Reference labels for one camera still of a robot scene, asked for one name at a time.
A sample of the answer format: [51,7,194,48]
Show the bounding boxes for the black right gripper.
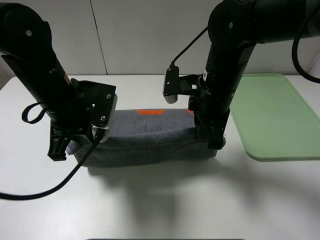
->
[179,74,230,150]

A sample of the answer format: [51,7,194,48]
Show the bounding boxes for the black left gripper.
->
[47,78,116,161]

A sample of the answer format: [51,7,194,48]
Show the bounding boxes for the grey towel with orange pattern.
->
[65,108,227,169]

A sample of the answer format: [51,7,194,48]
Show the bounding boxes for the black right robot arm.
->
[179,0,320,150]

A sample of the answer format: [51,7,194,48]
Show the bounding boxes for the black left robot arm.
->
[0,2,117,161]

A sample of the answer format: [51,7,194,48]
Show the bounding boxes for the green plastic tray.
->
[230,74,320,162]

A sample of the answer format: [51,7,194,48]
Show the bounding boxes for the black left camera cable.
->
[0,129,104,201]

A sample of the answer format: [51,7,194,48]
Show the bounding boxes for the black camera cable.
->
[170,26,210,69]
[0,129,104,201]

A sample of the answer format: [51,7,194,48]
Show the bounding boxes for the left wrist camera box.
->
[91,93,118,143]

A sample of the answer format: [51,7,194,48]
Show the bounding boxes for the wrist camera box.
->
[162,64,180,104]
[91,93,118,143]

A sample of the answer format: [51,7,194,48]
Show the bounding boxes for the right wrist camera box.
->
[162,64,180,104]

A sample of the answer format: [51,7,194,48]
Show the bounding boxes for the black right camera cable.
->
[170,26,210,69]

